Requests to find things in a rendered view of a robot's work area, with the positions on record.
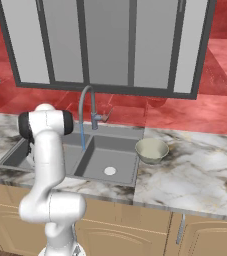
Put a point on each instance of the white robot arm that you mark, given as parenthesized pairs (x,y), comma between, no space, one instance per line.
(48,160)

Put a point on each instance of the grey kitchen sink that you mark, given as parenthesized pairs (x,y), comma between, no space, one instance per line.
(98,156)

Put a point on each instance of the pale green bowl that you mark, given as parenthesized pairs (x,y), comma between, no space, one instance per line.
(151,151)

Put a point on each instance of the grey curved tap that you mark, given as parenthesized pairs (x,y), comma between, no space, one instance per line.
(93,115)

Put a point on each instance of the dark framed window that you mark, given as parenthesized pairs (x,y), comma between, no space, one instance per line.
(108,43)

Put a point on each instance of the tan cupboard door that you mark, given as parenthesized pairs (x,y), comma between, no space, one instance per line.
(208,236)
(125,230)
(5,220)

